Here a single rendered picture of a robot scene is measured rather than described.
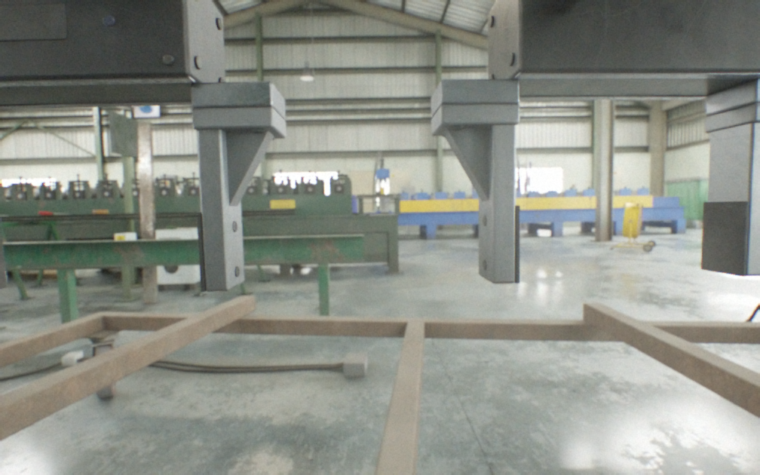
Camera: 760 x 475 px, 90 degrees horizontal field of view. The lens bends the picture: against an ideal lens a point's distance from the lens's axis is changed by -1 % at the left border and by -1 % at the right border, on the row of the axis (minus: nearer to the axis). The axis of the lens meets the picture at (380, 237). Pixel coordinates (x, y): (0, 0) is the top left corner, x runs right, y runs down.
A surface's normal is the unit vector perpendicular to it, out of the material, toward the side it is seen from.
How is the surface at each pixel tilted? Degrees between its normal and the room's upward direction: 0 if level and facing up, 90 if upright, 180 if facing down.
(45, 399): 90
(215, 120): 90
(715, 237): 90
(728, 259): 90
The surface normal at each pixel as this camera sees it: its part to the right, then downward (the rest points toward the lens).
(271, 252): 0.02, 0.07
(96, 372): 0.98, 0.00
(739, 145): -1.00, 0.02
